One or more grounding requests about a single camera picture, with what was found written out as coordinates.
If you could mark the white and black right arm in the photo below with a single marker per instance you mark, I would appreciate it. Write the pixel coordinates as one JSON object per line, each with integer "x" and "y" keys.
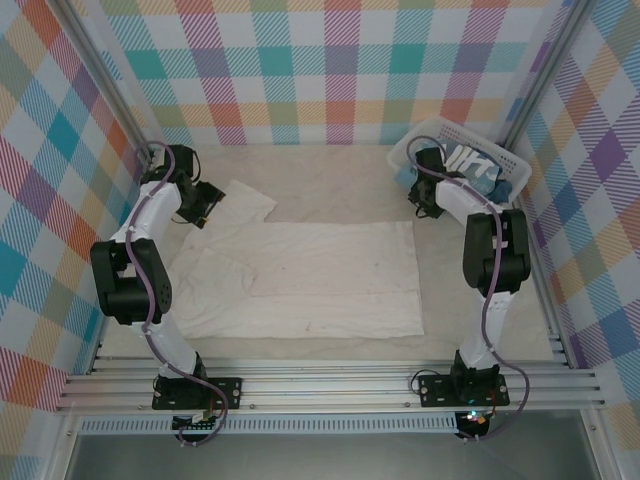
{"x": 495, "y": 250}

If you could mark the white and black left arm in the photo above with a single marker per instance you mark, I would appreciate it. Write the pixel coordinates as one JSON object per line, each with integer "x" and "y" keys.
{"x": 150, "y": 215}

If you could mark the blue t-shirt with white print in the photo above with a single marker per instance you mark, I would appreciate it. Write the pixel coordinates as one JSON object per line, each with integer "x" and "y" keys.
{"x": 475, "y": 165}

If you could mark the white plastic basket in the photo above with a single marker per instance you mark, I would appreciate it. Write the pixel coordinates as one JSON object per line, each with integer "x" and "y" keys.
{"x": 450, "y": 131}

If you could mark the plain blue t-shirt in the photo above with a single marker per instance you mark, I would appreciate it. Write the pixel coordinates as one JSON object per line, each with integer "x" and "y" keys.
{"x": 502, "y": 192}

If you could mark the small circuit board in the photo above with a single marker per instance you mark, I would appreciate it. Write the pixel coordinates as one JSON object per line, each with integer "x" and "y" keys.
{"x": 475, "y": 420}
{"x": 197, "y": 425}

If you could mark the aluminium frame post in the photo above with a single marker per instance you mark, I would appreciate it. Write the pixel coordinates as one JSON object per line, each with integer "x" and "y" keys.
{"x": 110, "y": 85}
{"x": 542, "y": 75}

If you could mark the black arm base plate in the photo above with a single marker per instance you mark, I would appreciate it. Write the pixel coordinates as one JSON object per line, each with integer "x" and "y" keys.
{"x": 435, "y": 390}
{"x": 225, "y": 392}

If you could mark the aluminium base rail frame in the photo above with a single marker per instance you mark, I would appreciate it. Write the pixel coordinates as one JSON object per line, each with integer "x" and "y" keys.
{"x": 325, "y": 387}

